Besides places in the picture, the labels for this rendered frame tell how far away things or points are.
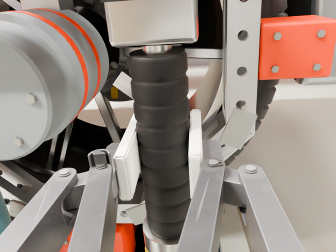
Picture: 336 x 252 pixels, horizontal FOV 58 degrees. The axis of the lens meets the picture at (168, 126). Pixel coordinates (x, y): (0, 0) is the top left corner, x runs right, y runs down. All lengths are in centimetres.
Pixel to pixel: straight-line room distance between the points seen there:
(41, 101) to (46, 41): 7
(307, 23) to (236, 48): 9
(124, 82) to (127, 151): 36
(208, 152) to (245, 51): 24
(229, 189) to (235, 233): 120
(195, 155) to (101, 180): 5
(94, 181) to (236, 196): 7
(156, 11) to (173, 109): 5
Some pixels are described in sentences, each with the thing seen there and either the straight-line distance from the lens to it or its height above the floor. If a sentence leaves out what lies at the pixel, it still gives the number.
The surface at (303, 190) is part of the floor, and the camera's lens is 165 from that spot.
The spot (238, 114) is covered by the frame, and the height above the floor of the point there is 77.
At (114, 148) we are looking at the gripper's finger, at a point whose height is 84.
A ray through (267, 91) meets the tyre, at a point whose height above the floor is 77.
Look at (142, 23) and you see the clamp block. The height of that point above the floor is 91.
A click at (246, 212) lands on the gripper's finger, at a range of 16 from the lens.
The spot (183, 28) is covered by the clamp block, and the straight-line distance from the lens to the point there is 17.
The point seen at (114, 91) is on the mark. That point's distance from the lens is 74.
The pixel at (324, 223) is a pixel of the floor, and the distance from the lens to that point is 149.
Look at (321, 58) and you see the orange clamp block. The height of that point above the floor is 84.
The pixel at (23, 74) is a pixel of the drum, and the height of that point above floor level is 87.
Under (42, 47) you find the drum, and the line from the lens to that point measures 31.
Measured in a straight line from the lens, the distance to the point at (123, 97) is 75.
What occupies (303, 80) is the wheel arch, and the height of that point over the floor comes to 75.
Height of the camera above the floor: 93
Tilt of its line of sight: 24 degrees down
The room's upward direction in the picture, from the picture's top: 4 degrees counter-clockwise
